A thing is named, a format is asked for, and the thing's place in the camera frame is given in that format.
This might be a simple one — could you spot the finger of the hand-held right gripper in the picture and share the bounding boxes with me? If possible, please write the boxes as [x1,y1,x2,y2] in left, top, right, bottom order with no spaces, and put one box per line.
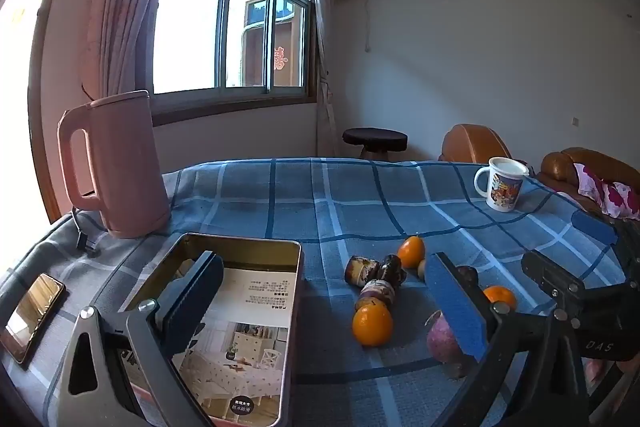
[521,251,631,333]
[571,210,621,248]

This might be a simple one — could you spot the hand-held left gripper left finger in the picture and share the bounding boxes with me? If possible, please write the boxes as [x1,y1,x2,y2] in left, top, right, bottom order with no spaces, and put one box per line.
[55,249,226,427]

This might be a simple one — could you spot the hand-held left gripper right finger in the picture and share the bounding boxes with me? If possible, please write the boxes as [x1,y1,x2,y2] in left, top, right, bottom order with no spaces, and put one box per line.
[424,251,591,427]

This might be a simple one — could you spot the dark purple passion fruit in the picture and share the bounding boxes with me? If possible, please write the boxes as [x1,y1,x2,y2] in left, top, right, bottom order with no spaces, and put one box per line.
[452,265,480,295]

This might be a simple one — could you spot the small orange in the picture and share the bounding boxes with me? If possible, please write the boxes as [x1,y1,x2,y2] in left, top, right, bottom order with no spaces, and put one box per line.
[482,286,517,312]

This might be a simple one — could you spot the pointed orange with stem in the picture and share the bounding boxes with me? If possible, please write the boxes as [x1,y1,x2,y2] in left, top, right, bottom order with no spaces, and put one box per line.
[397,236,426,269]

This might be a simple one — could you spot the pink metal tin box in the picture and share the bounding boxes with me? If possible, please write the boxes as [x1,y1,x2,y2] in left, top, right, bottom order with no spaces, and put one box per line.
[120,233,304,427]

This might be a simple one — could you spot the large round orange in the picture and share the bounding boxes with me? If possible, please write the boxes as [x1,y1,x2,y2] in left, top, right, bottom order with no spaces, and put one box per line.
[351,302,394,348]

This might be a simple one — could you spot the person's right hand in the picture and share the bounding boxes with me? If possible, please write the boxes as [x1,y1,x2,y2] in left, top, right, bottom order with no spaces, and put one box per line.
[582,357,622,404]

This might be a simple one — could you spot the pink floral cloth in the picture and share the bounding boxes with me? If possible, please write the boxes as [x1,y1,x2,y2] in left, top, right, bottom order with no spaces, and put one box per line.
[572,163,640,222]

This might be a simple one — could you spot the printed paper sheet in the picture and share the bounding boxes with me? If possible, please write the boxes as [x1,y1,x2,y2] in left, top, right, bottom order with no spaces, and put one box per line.
[172,264,293,420]

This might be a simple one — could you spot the brown leather sofa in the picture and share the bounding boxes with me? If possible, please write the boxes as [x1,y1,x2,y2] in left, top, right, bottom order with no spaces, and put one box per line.
[537,147,640,218]

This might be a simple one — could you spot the white cartoon print mug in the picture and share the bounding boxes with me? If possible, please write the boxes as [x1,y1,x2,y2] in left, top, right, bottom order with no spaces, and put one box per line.
[473,156,530,212]

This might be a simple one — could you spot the pink electric kettle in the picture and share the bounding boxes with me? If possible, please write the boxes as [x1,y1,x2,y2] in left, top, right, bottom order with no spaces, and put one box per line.
[56,90,172,240]

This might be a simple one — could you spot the black smartphone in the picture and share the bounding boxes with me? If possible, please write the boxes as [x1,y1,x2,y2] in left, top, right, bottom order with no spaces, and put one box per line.
[0,273,67,365]

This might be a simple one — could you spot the blue plaid tablecloth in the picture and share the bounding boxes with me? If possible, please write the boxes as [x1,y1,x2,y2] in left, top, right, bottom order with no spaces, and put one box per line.
[0,157,640,427]

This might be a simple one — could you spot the dark round stool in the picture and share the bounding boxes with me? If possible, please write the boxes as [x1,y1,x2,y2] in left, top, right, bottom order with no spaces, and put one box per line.
[342,127,409,160]

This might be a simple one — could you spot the sliding glass window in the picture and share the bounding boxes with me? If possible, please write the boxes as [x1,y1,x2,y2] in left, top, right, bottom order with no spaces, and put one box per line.
[150,0,321,128]

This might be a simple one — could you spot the wooden framed glass door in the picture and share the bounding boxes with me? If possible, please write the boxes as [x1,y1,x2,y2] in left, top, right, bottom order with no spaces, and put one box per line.
[0,0,68,228]

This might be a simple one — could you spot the narrow pink curtain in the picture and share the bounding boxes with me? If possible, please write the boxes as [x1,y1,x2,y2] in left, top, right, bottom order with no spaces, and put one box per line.
[307,0,341,158]

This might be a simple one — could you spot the wide pink curtain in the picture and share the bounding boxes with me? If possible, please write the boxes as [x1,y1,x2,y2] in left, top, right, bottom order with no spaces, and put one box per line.
[80,0,193,102]

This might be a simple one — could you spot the black kettle power cable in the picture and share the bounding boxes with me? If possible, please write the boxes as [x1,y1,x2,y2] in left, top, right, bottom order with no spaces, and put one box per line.
[72,207,101,258]

